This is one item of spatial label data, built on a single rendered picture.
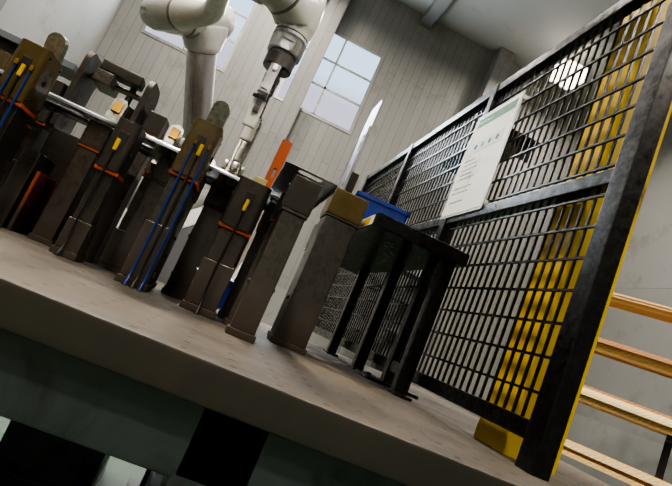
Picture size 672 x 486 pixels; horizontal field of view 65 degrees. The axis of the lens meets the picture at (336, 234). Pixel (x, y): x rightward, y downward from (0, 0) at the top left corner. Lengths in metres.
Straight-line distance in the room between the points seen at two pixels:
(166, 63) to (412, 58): 4.19
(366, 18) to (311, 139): 2.43
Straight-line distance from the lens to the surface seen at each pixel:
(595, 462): 6.17
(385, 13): 10.23
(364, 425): 0.54
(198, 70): 1.95
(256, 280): 0.89
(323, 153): 9.04
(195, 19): 1.71
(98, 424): 0.57
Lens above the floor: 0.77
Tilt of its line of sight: 10 degrees up
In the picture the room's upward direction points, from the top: 23 degrees clockwise
